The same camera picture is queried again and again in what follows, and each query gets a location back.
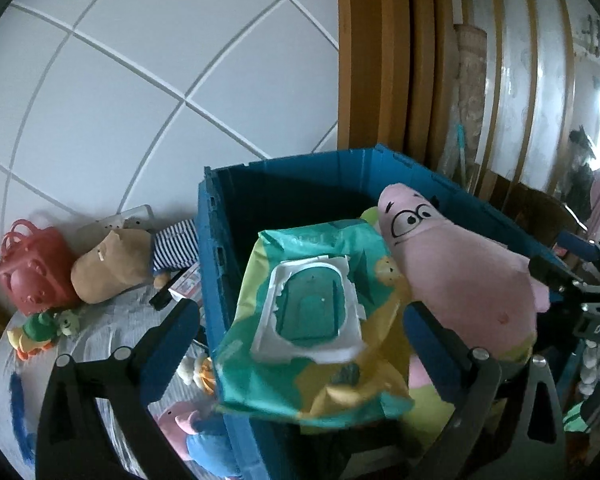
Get white orange small toy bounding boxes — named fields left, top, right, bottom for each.
left=176, top=349, right=219, bottom=397

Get grey striped desktop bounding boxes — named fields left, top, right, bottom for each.
left=0, top=275, right=221, bottom=480

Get plush doll with tan cap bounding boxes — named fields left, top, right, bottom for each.
left=70, top=217, right=202, bottom=306

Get wooden door frame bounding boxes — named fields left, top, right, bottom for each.
left=336, top=0, right=463, bottom=163

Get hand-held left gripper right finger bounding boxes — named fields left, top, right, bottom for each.
left=403, top=302, right=568, bottom=480

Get white plush toy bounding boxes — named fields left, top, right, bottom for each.
left=580, top=340, right=600, bottom=401

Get green yellow duck toy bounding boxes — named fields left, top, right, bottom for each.
left=6, top=311, right=62, bottom=362

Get green cloth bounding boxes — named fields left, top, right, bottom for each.
left=560, top=400, right=598, bottom=436

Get small black object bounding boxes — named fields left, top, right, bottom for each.
left=148, top=286, right=175, bottom=312

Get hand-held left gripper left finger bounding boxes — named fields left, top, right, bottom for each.
left=35, top=301, right=203, bottom=480

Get pink pig plush toy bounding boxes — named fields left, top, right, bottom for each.
left=156, top=399, right=243, bottom=480

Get small green turtle toy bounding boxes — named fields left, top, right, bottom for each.
left=57, top=309, right=84, bottom=337

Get red toy basket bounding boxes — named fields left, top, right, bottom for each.
left=0, top=218, right=82, bottom=317

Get green yellow wet wipes pack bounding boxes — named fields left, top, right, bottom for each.
left=212, top=219, right=416, bottom=428

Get blue plastic crate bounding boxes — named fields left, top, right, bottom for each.
left=196, top=143, right=576, bottom=480

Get small box with red label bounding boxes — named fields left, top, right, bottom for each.
left=167, top=261, right=204, bottom=306

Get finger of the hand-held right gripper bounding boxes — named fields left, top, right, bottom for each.
left=555, top=231, right=600, bottom=273
left=527, top=255, right=588, bottom=295

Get pink starfish plush toy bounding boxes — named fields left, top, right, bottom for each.
left=360, top=183, right=552, bottom=443

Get dark hanging clothes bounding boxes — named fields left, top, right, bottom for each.
left=562, top=127, right=600, bottom=221

